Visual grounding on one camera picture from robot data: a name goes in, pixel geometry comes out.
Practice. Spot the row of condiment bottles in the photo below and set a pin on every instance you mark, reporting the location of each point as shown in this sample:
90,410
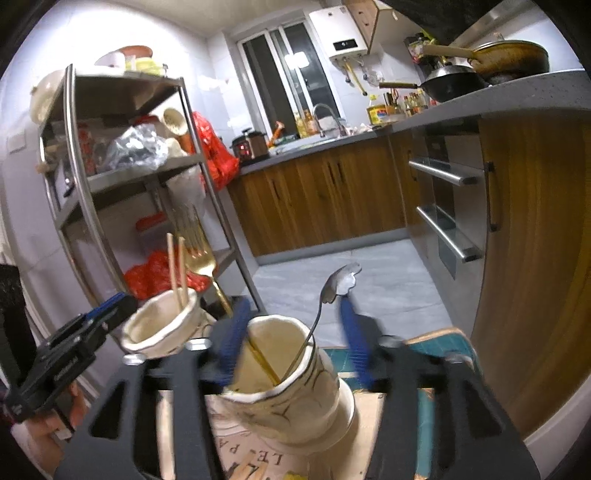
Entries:
411,104

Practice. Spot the white pot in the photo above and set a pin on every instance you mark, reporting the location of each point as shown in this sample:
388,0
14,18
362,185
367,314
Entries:
111,61

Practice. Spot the crumpled red plastic bag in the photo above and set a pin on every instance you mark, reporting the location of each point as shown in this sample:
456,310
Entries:
147,277

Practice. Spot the gold fork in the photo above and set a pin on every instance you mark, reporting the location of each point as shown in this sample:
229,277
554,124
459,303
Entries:
203,258

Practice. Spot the white ceramic utensil holder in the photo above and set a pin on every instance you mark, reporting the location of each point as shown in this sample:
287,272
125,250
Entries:
300,397

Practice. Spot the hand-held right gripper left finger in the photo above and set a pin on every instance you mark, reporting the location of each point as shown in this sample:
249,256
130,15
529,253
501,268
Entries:
234,334

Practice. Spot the wooden base cabinet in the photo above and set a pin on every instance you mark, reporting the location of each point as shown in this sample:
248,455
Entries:
535,258
323,198

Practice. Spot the white colander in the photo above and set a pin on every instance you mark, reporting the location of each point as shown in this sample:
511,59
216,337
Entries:
46,97

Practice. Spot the sliding window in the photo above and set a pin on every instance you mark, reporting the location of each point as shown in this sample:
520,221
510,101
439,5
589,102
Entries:
277,78

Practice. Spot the grey kitchen countertop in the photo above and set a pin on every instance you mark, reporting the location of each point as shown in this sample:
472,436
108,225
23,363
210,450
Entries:
508,94

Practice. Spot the wooden wall cabinet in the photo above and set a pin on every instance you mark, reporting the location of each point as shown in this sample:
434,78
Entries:
364,18

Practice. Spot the orange snack packet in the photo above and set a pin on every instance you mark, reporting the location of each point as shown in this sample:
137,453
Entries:
279,130

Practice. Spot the black wok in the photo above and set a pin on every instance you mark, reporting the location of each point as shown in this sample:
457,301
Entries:
452,85

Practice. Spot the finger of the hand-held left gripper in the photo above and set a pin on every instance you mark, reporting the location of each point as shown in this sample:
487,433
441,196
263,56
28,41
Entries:
104,310
127,305

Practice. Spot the plastic jar with red lid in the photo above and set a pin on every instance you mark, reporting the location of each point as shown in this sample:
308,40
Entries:
150,230

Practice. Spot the black small appliance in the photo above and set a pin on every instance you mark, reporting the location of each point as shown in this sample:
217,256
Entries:
57,161

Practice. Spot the red bowl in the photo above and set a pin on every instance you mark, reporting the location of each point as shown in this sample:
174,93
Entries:
136,50

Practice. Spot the black range hood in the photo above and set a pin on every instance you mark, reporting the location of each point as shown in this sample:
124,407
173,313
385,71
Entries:
438,18

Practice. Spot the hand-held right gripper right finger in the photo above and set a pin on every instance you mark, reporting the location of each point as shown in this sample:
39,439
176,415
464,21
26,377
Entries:
354,339

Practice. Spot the dark red rice cooker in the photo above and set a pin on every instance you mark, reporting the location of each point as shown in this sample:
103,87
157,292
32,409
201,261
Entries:
249,147

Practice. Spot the yellow-green plastic bowl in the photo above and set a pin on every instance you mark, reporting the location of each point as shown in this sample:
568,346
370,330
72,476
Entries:
150,67

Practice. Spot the clear plastic bag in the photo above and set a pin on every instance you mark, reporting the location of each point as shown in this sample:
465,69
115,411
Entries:
134,147

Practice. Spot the steel kitchen faucet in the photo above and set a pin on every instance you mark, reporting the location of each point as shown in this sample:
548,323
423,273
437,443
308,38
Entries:
323,107

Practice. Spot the person's left hand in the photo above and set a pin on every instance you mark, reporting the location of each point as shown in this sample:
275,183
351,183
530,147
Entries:
41,427

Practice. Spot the built-in steel oven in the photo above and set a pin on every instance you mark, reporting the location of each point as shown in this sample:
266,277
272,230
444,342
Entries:
438,154

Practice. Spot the silver spoon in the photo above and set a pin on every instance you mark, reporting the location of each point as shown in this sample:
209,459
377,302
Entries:
339,281

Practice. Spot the yellow dish soap bottle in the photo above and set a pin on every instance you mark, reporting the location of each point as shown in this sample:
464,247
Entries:
301,125
312,124

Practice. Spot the yellow cooking oil bottle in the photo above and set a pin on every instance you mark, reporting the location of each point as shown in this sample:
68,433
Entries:
377,113

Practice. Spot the steel shelf rack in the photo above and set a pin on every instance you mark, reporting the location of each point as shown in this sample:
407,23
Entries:
138,90

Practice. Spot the white water heater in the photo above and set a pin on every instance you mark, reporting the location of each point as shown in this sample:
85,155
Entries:
337,27

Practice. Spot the cream slotted ladle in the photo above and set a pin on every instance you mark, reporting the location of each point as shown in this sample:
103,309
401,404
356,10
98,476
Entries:
174,121

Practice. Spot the white wall socket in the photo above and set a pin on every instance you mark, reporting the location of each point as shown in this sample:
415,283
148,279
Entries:
16,142

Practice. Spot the printed quilted table mat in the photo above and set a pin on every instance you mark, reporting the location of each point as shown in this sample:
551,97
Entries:
438,341

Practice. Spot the hanging red plastic bag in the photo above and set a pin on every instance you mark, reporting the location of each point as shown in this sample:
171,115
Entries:
214,152

